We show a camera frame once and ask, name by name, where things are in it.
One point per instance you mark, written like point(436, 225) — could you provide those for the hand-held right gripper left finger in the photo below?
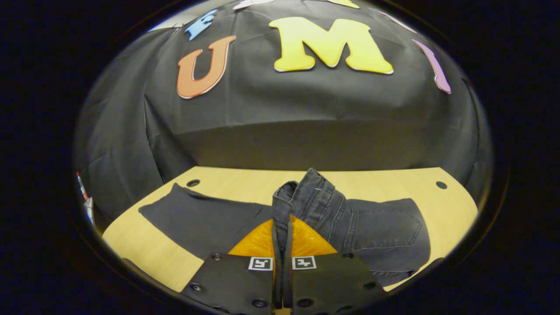
point(232, 284)

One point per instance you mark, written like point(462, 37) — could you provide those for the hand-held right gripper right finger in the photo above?
point(332, 280)

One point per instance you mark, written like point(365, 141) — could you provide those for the dark grey jeans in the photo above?
point(376, 236)

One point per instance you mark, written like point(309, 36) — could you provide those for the red white blue object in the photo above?
point(87, 205)

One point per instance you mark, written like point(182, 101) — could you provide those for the black backdrop cloth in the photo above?
point(284, 109)

